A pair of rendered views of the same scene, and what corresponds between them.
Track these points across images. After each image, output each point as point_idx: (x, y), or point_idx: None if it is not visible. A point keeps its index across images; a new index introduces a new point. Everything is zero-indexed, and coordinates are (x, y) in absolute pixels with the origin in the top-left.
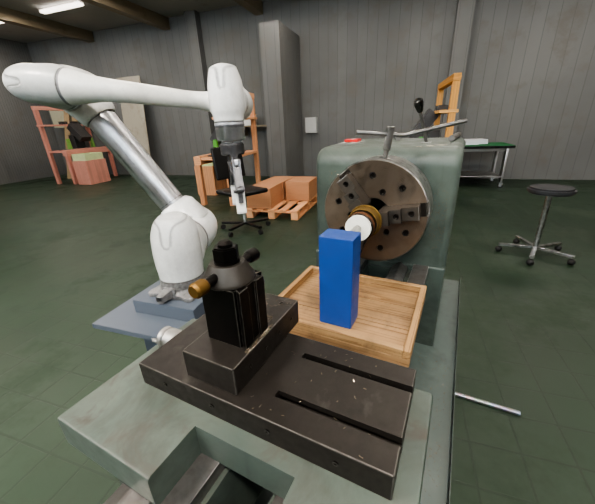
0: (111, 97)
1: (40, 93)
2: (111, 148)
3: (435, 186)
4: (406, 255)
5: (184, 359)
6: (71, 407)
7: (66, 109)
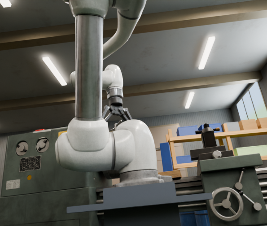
0: (128, 39)
1: (145, 4)
2: (102, 47)
3: None
4: (107, 185)
5: (225, 148)
6: (255, 153)
7: (115, 2)
